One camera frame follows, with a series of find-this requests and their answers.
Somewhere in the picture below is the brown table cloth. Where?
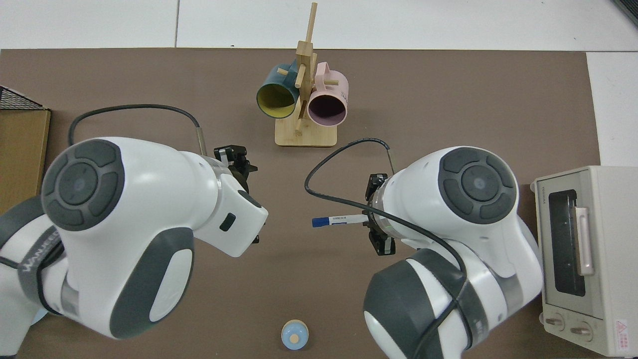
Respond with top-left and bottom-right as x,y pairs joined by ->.
0,48 -> 601,359

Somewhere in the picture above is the wooden cup stand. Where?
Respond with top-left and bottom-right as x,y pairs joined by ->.
275,2 -> 338,148

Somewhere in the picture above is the wire basket with wooden floor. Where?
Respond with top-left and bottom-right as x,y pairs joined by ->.
0,85 -> 52,215

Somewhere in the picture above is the small blue round bell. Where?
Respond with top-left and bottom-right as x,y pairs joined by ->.
281,320 -> 310,351

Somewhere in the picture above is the white marker with blue cap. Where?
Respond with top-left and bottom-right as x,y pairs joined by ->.
312,213 -> 372,228

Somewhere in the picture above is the pale toaster oven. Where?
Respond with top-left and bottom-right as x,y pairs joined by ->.
530,166 -> 638,358

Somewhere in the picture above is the pink cup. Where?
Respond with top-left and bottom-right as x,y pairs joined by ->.
307,62 -> 349,127

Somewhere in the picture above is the dark teal cup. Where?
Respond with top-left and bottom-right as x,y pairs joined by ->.
256,62 -> 301,119

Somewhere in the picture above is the dark grey panel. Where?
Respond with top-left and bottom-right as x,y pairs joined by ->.
611,0 -> 638,26

